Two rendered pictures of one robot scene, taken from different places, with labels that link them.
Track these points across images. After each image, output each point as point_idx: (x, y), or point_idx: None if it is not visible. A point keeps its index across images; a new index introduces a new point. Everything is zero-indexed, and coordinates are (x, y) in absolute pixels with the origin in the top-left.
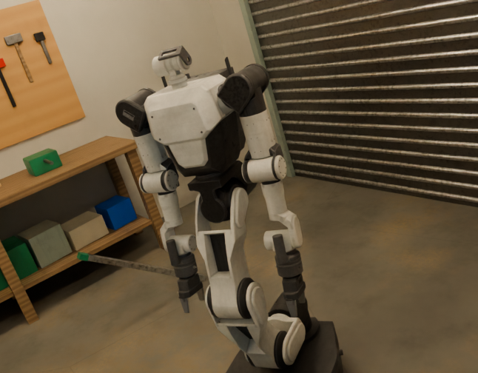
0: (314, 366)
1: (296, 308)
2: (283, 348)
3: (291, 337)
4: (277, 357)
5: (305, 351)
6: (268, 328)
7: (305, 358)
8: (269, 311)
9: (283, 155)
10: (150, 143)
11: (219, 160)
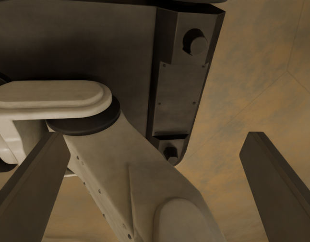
0: (63, 43)
1: (292, 177)
2: (102, 108)
3: (61, 106)
4: (117, 111)
5: (28, 72)
6: (104, 162)
7: (47, 65)
8: (4, 172)
9: None
10: None
11: None
